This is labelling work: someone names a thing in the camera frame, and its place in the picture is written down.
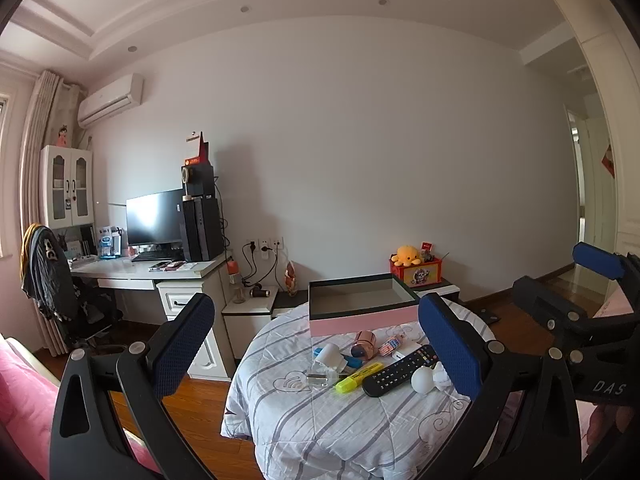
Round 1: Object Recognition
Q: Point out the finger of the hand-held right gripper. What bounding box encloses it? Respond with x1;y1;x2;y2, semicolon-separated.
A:
572;241;640;312
511;276;593;346

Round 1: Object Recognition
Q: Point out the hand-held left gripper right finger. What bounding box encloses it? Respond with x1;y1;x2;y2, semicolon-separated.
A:
417;292;583;480

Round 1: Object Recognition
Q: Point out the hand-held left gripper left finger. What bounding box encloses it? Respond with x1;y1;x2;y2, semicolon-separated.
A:
50;292;216;480

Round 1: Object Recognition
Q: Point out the black remote control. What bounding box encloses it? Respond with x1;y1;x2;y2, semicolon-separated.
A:
362;344;439;398

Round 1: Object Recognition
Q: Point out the pink storage box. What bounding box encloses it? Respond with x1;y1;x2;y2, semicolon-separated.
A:
308;273;421;337

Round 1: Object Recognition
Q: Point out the white roll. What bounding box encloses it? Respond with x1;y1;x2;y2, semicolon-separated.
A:
314;343;346;373

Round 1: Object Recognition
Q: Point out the white round toy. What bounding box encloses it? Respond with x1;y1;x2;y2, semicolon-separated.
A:
411;361;451;395

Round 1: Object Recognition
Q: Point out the pink printed blanket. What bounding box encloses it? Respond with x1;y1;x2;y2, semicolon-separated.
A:
575;285;640;461

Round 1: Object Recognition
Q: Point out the black white low cabinet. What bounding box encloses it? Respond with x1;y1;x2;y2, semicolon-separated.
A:
271;277;461;321

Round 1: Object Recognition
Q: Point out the white door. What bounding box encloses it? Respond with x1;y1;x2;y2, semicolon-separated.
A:
567;105;618;261

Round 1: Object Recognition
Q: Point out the white nightstand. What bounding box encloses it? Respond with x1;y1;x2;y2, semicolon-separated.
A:
221;287;279;361

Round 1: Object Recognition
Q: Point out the red printed toy box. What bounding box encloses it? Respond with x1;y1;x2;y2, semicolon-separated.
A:
390;256;446;288

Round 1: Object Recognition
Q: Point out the white desk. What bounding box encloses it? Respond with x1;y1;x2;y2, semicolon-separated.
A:
70;252;236;381

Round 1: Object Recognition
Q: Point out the black office chair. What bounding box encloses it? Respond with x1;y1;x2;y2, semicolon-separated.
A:
30;280;123;356

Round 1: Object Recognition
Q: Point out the orange octopus plush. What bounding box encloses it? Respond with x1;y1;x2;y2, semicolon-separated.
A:
391;245;426;267

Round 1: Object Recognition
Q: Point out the yellow highlighter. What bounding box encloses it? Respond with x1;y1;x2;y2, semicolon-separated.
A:
335;362;383;394

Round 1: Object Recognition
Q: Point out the black computer tower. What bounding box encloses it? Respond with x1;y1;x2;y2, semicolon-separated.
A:
182;196;224;262

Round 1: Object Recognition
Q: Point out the blue white desk box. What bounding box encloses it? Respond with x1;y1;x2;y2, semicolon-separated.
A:
99;225;123;259

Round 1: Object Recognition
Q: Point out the black computer monitor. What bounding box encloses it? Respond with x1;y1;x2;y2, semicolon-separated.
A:
126;189;185;247

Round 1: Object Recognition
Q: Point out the black printed jacket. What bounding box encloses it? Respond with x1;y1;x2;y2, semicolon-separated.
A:
21;225;81;321

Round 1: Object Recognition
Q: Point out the black speaker box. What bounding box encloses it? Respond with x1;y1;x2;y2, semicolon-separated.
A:
181;162;216;198

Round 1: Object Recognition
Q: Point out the pink bedding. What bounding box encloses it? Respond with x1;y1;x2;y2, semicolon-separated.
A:
0;345;161;480

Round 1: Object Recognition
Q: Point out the white glass-door cabinet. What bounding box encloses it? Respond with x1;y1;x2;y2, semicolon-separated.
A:
39;145;94;228

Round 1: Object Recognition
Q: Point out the white air conditioner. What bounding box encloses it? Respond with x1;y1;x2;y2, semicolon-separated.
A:
77;73;145;128

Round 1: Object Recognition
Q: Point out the black power cable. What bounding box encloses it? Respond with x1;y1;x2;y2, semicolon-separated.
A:
242;242;257;288

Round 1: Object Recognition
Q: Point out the white bed frame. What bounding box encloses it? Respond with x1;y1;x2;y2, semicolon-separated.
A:
0;332;53;378

